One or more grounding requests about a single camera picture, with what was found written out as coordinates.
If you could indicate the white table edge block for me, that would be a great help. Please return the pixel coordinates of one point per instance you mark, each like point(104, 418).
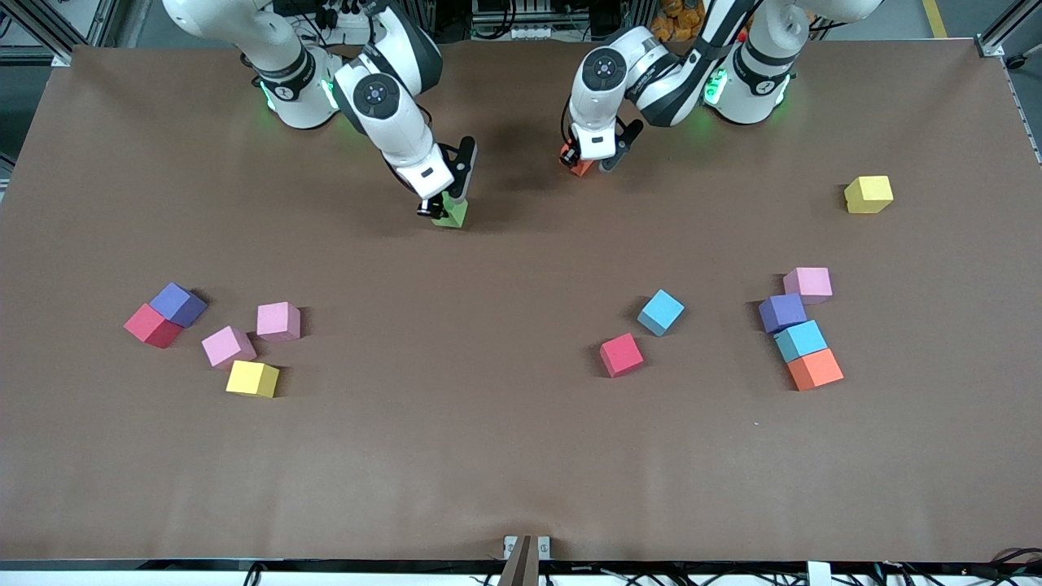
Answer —
point(818, 574)

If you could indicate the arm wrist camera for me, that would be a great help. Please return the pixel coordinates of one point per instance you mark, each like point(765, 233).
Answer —
point(623, 142)
point(464, 167)

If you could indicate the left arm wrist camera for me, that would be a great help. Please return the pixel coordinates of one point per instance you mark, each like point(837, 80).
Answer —
point(623, 142)

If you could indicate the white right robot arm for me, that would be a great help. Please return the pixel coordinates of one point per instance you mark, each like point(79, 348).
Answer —
point(269, 32)

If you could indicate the purple foam cube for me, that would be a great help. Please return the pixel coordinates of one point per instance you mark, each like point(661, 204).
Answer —
point(177, 303)
point(782, 312)

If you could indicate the light blue foam cube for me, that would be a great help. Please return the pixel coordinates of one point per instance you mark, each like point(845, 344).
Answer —
point(800, 340)
point(660, 312)

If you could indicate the pink foam cube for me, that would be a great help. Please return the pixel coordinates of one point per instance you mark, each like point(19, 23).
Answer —
point(278, 321)
point(228, 347)
point(808, 285)

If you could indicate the white power strip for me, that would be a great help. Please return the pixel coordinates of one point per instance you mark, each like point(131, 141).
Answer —
point(346, 32)

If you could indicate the green foam cube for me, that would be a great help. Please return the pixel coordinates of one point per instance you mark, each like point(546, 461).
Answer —
point(453, 216)

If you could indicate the orange foam cube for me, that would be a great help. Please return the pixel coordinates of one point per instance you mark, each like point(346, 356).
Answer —
point(814, 370)
point(582, 168)

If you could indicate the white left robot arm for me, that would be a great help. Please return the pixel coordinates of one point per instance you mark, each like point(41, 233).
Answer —
point(765, 49)

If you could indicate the yellow foam cube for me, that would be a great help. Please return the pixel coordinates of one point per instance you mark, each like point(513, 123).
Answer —
point(252, 379)
point(869, 194)

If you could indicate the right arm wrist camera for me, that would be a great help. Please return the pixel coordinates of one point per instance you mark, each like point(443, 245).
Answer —
point(464, 167)

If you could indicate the metal table edge bracket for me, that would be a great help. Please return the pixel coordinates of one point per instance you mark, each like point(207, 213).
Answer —
point(527, 557)

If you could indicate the orange snack bags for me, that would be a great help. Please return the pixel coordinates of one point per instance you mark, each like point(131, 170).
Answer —
point(676, 20)

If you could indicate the red foam cube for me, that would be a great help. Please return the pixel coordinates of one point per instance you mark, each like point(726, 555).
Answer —
point(151, 327)
point(621, 355)

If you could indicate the brown table cover sheet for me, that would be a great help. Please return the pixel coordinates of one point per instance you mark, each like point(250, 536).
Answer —
point(488, 448)

